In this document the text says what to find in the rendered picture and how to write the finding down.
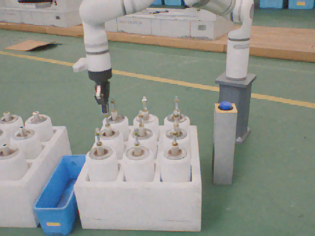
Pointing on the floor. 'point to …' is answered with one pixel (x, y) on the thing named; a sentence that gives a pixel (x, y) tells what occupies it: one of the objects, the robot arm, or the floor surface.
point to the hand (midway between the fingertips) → (105, 107)
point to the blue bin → (60, 197)
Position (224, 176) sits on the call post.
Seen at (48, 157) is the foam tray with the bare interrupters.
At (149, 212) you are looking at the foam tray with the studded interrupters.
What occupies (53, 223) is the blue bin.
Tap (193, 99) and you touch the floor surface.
